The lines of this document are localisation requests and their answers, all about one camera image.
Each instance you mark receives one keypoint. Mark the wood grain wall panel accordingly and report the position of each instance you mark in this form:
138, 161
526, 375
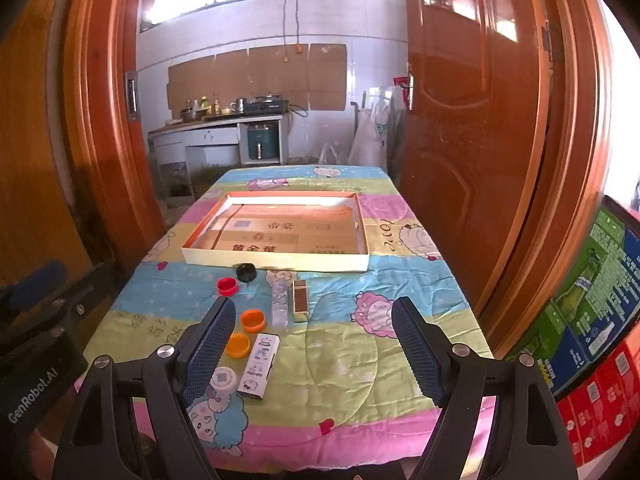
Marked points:
35, 135

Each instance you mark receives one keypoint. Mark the green printed carton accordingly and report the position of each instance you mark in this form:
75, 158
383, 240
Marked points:
590, 300

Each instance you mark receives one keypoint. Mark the clear plastic bottle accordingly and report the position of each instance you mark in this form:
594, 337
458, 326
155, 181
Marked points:
279, 310

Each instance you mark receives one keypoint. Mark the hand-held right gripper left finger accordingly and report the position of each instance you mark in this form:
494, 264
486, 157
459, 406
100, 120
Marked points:
210, 350

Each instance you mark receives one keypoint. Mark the white kitchen counter cabinet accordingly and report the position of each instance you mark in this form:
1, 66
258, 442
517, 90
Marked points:
210, 135

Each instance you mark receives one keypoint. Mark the small gold brown box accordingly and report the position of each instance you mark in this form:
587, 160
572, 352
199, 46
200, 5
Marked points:
300, 301

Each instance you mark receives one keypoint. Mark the yellow oil bottle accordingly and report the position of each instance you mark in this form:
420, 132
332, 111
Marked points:
216, 106

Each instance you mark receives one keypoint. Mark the red bottle cap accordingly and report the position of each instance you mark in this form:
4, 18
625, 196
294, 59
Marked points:
226, 286

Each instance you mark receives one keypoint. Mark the orange bottle cap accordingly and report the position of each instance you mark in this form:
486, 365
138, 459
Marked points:
252, 321
238, 345

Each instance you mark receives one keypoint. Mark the cardboard sheet on wall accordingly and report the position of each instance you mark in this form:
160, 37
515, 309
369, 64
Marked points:
280, 75

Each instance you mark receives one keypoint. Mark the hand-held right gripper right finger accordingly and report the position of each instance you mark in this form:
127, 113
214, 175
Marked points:
415, 350

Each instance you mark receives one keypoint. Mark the metal latch plate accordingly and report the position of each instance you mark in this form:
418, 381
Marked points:
131, 95

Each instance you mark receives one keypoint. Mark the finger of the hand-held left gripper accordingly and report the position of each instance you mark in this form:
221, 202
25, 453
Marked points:
65, 317
37, 282

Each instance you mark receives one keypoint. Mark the red printed carton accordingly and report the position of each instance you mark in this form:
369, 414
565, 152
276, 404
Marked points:
600, 405

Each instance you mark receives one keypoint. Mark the metal door hinge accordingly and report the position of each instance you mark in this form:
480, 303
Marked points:
552, 42

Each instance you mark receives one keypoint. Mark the shallow cardboard box tray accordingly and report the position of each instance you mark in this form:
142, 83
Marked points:
280, 240

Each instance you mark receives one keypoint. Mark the white tape roll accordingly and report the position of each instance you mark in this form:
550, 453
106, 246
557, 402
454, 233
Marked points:
225, 379

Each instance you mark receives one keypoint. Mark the white woven sack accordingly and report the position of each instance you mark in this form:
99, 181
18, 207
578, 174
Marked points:
367, 140

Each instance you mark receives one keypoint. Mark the black gas stove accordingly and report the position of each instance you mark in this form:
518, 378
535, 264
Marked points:
267, 106

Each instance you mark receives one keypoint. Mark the wooden door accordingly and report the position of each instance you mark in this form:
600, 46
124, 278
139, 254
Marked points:
475, 160

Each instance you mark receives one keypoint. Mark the latch-side wooden door jamb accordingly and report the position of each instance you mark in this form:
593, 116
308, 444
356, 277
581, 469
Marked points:
105, 110

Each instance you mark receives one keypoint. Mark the green air fryer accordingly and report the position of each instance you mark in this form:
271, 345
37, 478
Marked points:
260, 142

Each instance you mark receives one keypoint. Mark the grey pole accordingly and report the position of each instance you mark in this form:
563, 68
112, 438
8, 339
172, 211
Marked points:
356, 117

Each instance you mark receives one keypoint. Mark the white cartoon printed box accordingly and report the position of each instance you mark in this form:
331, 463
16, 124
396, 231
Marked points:
257, 367

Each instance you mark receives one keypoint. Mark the colourful sheep printed blanket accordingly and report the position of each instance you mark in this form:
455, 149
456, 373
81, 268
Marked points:
340, 360

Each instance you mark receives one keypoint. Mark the metal cup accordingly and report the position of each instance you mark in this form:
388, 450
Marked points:
240, 105

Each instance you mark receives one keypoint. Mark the hinge-side wooden door jamb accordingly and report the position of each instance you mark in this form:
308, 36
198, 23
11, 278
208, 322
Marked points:
575, 185

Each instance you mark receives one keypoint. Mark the metal bowl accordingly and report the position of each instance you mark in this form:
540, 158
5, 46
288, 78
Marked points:
194, 116

